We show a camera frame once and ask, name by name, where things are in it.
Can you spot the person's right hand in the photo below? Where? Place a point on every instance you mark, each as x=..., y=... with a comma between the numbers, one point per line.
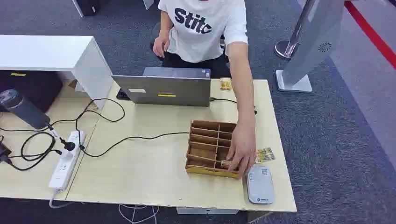
x=160, y=45

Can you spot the person's left hand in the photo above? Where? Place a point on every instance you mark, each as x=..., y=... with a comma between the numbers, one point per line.
x=243, y=148

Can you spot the printed card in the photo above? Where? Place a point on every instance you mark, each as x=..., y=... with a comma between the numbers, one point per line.
x=265, y=155
x=225, y=164

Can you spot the wooden card box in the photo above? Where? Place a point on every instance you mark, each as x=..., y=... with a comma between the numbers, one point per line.
x=205, y=145

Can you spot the person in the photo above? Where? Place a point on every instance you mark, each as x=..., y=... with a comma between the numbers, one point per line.
x=198, y=37

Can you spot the grey card reader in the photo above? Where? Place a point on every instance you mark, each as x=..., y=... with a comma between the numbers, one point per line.
x=260, y=185

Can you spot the grey laptop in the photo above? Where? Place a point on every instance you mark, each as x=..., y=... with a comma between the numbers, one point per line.
x=167, y=89

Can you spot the stack of printed cards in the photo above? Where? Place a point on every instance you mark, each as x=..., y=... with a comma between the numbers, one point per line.
x=226, y=84

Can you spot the white side table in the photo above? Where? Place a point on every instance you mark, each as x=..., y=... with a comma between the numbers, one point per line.
x=55, y=52

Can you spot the chrome stanchion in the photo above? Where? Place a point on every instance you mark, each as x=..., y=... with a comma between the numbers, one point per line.
x=289, y=43

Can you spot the grey panel on white base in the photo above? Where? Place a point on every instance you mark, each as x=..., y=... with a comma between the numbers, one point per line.
x=312, y=40

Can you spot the black power plug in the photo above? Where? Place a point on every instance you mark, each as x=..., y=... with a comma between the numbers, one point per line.
x=69, y=146

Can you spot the black box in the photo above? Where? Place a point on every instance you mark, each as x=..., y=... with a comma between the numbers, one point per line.
x=31, y=88

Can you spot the dark grey cylinder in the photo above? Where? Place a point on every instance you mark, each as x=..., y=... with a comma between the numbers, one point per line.
x=23, y=108

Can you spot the white power strip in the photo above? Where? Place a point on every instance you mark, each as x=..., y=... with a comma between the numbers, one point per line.
x=65, y=164

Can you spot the black power adapter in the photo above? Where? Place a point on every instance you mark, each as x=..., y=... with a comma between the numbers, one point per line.
x=3, y=152

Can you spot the grey desk bracket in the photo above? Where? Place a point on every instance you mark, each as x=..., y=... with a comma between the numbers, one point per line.
x=207, y=211

